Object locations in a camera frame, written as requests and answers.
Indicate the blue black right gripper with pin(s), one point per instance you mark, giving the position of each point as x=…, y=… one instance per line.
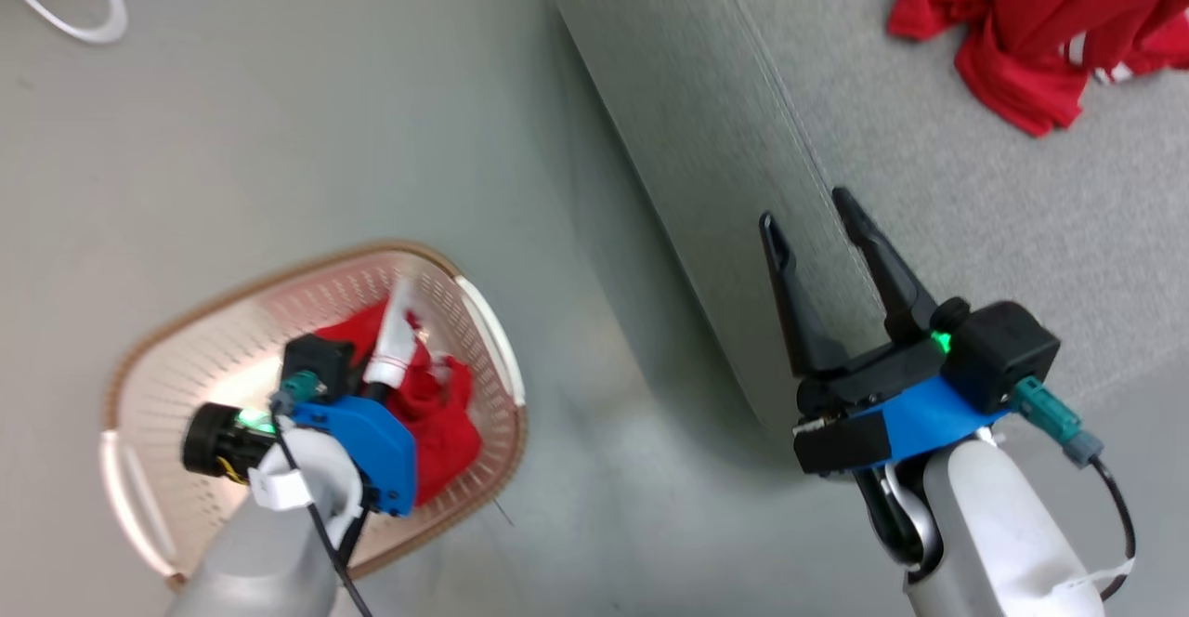
x=920, y=417

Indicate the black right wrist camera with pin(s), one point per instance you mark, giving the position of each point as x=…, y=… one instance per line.
x=999, y=352

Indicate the red garment with white stripes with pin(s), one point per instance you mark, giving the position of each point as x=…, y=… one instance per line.
x=437, y=413
x=1022, y=22

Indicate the grey fabric sofa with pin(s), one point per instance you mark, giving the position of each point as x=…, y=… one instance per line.
x=929, y=134

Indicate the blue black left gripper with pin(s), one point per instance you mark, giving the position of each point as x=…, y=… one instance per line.
x=376, y=450

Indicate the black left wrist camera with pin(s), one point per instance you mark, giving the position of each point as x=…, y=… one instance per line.
x=316, y=361

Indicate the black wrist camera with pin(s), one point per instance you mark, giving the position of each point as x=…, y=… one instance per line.
x=316, y=361
x=999, y=352

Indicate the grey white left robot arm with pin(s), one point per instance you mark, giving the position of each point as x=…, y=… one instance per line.
x=260, y=561

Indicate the beige perforated laundry basket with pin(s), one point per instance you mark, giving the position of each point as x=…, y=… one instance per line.
x=186, y=357

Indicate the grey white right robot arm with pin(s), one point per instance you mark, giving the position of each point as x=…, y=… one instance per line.
x=994, y=533

